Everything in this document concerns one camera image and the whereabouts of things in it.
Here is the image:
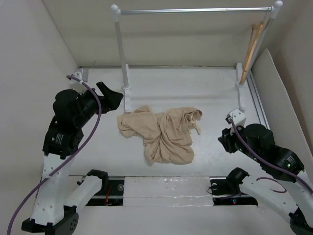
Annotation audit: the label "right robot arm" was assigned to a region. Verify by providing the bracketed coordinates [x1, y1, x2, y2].
[218, 122, 313, 235]

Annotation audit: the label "aluminium rail right side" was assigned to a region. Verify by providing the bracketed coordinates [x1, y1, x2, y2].
[246, 71, 270, 129]

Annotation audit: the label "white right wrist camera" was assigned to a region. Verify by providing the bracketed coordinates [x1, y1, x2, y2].
[225, 109, 246, 127]

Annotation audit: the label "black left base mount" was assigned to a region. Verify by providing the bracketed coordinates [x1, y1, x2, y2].
[87, 178, 125, 207]

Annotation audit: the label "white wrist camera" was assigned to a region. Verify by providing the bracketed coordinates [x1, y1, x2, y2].
[225, 109, 246, 127]
[69, 68, 89, 89]

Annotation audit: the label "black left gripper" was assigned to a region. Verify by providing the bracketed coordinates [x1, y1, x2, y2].
[74, 82, 123, 127]

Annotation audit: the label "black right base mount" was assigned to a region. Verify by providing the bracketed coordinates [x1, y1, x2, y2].
[207, 177, 258, 206]

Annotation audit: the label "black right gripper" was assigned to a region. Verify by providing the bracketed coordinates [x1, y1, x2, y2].
[217, 120, 262, 162]

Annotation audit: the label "white clothes rack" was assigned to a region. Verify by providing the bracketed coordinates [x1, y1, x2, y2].
[111, 0, 283, 113]

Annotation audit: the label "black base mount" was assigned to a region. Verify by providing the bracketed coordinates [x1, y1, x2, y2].
[87, 178, 125, 207]
[207, 177, 258, 206]

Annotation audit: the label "beige trousers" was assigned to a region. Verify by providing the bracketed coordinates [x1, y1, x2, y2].
[117, 106, 202, 165]

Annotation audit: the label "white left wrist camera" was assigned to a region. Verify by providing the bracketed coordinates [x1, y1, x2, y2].
[69, 68, 89, 89]

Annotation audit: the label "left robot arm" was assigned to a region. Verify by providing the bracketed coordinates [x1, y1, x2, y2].
[22, 82, 123, 235]

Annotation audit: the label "wooden clothes hanger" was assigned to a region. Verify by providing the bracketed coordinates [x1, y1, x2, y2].
[239, 21, 264, 85]

